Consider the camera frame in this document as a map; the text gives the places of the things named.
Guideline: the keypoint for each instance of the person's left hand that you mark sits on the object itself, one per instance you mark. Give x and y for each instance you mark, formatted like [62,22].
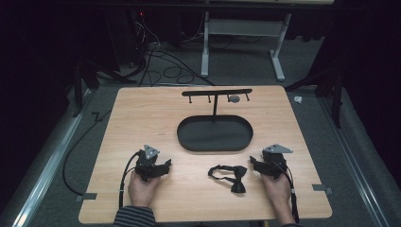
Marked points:
[142,191]

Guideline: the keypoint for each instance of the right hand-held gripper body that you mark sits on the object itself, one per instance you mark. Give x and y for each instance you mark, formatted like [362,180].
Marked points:
[275,161]

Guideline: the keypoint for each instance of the black metal stand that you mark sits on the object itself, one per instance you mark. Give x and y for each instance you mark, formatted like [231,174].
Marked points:
[337,91]
[82,78]

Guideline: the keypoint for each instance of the small white floor scrap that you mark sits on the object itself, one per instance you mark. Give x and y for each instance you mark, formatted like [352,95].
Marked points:
[298,99]

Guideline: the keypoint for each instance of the grey round disc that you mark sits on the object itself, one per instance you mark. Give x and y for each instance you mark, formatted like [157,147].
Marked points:
[234,98]

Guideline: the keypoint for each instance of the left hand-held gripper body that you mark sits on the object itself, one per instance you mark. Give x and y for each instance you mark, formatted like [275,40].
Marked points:
[147,161]

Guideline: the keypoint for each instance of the white metal table frame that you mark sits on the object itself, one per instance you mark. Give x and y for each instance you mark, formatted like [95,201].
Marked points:
[242,28]

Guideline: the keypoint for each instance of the black hook stand with tray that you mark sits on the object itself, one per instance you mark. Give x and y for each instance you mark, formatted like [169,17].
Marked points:
[215,133]

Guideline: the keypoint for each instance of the black bow tie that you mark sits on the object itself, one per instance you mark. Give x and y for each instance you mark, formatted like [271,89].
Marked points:
[237,178]

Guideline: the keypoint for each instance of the grey tape piece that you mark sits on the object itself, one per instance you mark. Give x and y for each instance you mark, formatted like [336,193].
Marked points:
[86,196]
[322,188]

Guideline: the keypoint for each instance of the aluminium floor rail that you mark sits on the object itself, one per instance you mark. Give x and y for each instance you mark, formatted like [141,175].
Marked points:
[47,164]
[356,157]

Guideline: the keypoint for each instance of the person's right hand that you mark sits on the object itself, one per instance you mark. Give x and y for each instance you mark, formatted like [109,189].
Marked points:
[277,189]

